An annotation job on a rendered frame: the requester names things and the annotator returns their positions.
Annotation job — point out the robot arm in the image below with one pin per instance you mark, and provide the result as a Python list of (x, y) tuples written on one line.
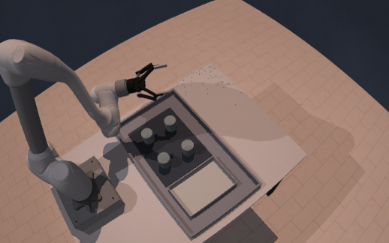
[(19, 62)]

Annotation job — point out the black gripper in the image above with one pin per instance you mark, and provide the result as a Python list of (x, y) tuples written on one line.
[(138, 84)]

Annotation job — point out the translucent grey cylinder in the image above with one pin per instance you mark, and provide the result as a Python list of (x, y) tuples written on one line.
[(164, 160), (170, 123), (188, 147), (147, 136)]

